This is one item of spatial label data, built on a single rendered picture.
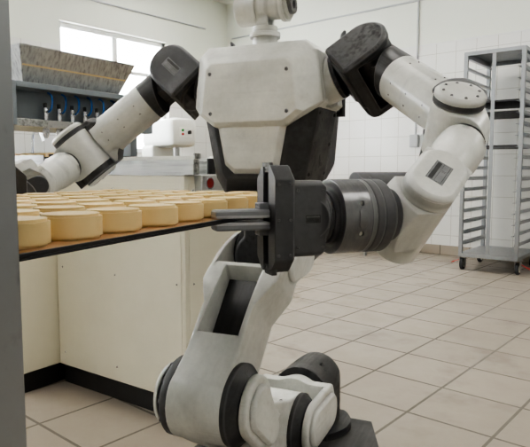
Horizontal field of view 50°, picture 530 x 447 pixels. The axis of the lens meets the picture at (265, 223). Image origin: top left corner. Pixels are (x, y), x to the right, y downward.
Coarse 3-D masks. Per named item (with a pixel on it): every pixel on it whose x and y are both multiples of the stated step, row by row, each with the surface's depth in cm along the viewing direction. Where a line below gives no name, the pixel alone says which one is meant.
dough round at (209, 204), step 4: (196, 200) 65; (200, 200) 65; (204, 200) 65; (208, 200) 65; (212, 200) 65; (216, 200) 65; (220, 200) 65; (224, 200) 66; (204, 204) 64; (208, 204) 64; (212, 204) 65; (216, 204) 65; (220, 204) 65; (224, 204) 66; (204, 208) 64; (208, 208) 65; (212, 208) 65; (216, 208) 65; (220, 208) 65; (224, 208) 66; (204, 212) 65; (208, 212) 65; (204, 216) 65; (208, 216) 65
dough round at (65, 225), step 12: (48, 216) 44; (60, 216) 44; (72, 216) 44; (84, 216) 44; (96, 216) 45; (60, 228) 44; (72, 228) 44; (84, 228) 44; (96, 228) 45; (60, 240) 44; (72, 240) 44
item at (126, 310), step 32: (64, 256) 222; (96, 256) 211; (128, 256) 201; (160, 256) 191; (192, 256) 188; (64, 288) 223; (96, 288) 212; (128, 288) 202; (160, 288) 192; (192, 288) 189; (64, 320) 225; (96, 320) 214; (128, 320) 203; (160, 320) 194; (192, 320) 189; (64, 352) 227; (96, 352) 215; (128, 352) 204; (160, 352) 195; (96, 384) 221; (128, 384) 210
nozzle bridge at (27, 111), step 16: (16, 80) 208; (16, 96) 217; (32, 96) 222; (48, 96) 228; (80, 96) 236; (96, 96) 237; (112, 96) 243; (16, 112) 208; (32, 112) 222; (80, 112) 240; (16, 128) 227; (32, 128) 227; (64, 128) 229
